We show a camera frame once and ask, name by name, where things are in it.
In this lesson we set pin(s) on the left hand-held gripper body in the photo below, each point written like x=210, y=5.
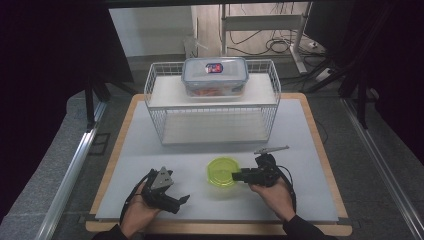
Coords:
x=156, y=196

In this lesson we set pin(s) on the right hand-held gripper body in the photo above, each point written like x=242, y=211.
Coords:
x=265, y=173

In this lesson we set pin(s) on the green round container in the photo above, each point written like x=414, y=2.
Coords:
x=220, y=171

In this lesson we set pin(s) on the clear rectangular food container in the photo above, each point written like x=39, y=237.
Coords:
x=215, y=78

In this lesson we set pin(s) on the person's left hand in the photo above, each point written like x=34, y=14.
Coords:
x=138, y=213

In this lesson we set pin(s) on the person's right hand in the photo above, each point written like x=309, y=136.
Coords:
x=275, y=198

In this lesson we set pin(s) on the grey table mat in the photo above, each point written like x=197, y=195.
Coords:
x=140, y=153

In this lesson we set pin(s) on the black metal stand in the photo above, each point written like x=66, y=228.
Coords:
x=361, y=103
x=89, y=103

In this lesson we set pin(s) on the white power strip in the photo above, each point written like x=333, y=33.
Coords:
x=323, y=75

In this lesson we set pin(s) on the dark curtain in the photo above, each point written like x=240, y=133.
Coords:
x=393, y=50
x=50, y=50

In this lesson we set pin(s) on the aluminium rail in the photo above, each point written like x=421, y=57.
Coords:
x=383, y=170
x=71, y=173

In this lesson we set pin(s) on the white desk frame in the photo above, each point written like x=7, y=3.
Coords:
x=260, y=22

